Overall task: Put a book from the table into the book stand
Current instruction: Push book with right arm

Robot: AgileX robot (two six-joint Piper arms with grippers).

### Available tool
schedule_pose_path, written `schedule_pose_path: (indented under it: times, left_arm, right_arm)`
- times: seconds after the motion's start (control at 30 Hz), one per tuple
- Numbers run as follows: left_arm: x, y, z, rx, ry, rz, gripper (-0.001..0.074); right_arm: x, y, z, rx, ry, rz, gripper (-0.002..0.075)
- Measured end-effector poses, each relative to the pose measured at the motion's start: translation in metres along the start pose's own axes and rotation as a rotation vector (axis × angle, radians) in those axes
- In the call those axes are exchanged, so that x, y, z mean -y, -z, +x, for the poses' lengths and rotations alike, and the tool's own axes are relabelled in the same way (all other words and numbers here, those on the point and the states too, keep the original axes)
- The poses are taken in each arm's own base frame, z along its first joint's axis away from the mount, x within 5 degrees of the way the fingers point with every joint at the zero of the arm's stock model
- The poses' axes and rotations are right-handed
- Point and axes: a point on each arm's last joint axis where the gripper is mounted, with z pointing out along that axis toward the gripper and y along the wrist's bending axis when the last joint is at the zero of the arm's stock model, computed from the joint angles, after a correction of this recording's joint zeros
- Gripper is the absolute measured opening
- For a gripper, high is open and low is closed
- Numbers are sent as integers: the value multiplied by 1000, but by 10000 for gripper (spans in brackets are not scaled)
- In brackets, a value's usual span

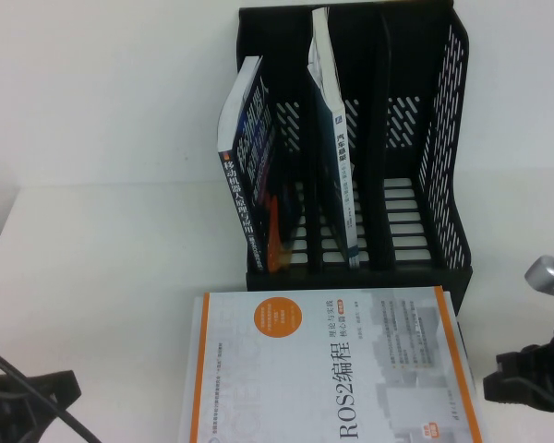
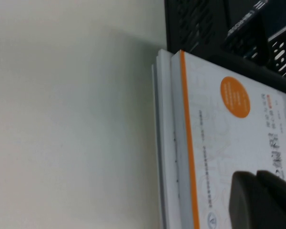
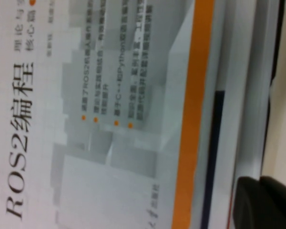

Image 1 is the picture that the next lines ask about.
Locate magazine with man portrait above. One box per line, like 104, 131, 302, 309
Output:
441, 288, 488, 443

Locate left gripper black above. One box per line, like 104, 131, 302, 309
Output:
0, 368, 82, 443

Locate black left camera cable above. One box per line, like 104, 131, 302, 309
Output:
0, 341, 92, 443

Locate dark blue mobile robot book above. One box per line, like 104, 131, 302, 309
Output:
216, 55, 301, 274

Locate black perforated plastic book stand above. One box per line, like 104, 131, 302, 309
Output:
237, 6, 473, 295

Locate teal book with white spine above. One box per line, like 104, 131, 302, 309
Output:
306, 7, 364, 269

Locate white orange ROS2 book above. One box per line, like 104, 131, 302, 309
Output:
177, 284, 485, 443

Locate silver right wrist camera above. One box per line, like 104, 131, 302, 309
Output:
524, 255, 554, 301

